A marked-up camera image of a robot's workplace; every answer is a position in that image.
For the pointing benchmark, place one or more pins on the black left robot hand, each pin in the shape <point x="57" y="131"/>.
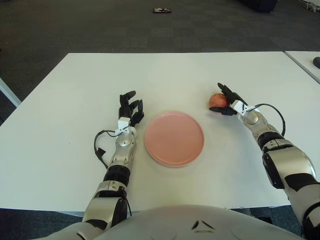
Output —
<point x="125" y="110"/>

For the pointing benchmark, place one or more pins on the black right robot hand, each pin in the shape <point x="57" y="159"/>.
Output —
<point x="228" y="111"/>

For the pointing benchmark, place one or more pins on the red yellow apple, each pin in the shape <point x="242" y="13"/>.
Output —
<point x="218" y="100"/>

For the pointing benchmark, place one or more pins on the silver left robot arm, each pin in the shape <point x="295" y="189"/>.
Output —
<point x="121" y="150"/>

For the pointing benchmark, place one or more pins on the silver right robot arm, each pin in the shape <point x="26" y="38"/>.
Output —
<point x="287" y="160"/>

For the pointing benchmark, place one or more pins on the pink round plate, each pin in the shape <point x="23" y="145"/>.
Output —
<point x="175" y="138"/>

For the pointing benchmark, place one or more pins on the dark grey handheld controller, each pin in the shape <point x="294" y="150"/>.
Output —
<point x="317" y="60"/>

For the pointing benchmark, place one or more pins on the small patterned flat item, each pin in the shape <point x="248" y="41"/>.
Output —
<point x="162" y="10"/>

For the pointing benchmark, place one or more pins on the large black case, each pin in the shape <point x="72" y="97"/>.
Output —
<point x="262" y="5"/>

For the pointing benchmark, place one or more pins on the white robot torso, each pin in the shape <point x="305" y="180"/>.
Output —
<point x="162" y="225"/>

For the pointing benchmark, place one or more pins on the grey crumpled cloth item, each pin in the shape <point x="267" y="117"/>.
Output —
<point x="312" y="6"/>

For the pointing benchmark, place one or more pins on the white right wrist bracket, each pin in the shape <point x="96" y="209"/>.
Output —
<point x="237" y="106"/>

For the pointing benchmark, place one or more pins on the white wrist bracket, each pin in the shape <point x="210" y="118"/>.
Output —
<point x="237" y="106"/>
<point x="123" y="123"/>

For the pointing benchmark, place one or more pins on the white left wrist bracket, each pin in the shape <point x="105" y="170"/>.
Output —
<point x="123" y="123"/>

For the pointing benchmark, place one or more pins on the white desk frame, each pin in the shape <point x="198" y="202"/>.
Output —
<point x="8" y="97"/>

